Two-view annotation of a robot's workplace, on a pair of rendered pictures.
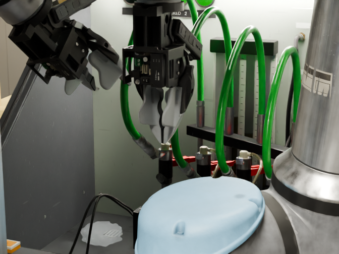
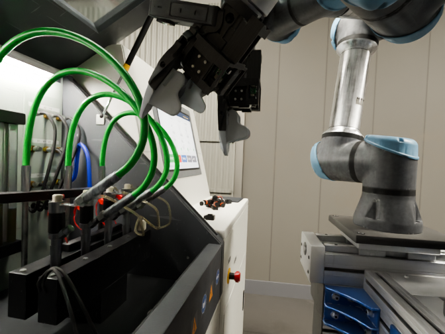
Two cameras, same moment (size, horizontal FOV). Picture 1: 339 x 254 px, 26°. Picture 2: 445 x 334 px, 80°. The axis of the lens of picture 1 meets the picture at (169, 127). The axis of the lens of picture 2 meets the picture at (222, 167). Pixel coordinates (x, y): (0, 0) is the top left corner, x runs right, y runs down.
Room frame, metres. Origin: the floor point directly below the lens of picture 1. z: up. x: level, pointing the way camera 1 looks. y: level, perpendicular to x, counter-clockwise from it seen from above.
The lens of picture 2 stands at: (1.18, 0.55, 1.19)
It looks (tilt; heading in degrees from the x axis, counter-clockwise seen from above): 2 degrees down; 259
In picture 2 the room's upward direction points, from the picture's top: 2 degrees clockwise
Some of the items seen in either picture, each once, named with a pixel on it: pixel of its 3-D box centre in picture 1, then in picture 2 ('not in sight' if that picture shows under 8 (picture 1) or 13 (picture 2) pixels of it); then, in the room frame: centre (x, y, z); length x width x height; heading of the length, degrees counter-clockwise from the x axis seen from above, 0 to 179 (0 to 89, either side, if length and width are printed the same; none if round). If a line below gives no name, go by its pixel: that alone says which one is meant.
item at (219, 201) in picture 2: not in sight; (216, 200); (0.98, -0.62, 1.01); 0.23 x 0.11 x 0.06; 68
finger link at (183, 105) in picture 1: (177, 83); not in sight; (1.07, -0.01, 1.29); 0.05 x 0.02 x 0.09; 68
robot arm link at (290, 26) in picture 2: not in sight; (279, 18); (0.96, -0.01, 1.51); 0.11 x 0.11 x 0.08; 24
